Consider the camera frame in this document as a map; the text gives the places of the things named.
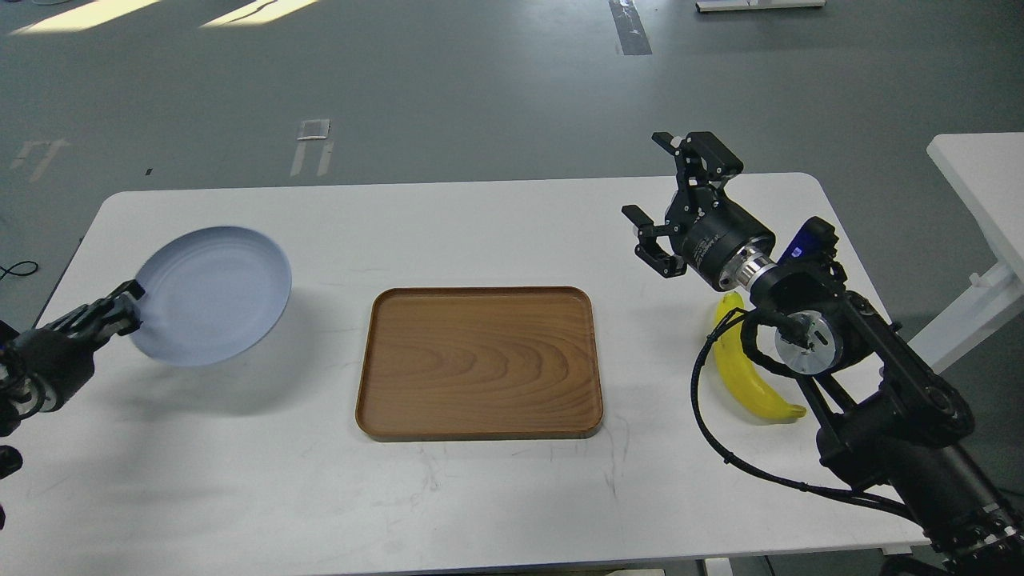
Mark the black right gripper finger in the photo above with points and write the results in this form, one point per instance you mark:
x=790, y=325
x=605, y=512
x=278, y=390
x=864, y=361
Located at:
x=668, y=265
x=700, y=158

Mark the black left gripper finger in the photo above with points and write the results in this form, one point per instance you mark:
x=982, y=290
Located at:
x=117, y=325
x=123, y=304

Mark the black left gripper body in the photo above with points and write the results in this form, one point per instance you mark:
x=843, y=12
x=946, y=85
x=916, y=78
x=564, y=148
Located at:
x=46, y=366

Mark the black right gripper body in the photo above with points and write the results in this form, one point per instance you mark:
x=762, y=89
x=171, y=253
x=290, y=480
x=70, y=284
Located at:
x=710, y=232

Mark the light blue plate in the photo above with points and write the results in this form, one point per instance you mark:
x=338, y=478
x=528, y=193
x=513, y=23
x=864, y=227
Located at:
x=210, y=295

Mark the yellow banana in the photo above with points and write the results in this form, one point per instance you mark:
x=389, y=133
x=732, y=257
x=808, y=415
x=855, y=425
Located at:
x=761, y=403

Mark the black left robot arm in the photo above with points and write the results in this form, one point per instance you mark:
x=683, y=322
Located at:
x=11, y=422

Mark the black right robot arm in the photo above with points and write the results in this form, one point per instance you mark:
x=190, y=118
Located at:
x=889, y=427

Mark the brown wooden tray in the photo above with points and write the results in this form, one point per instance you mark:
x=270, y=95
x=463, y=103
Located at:
x=480, y=363

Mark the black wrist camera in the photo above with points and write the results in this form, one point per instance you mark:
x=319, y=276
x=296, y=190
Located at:
x=816, y=241

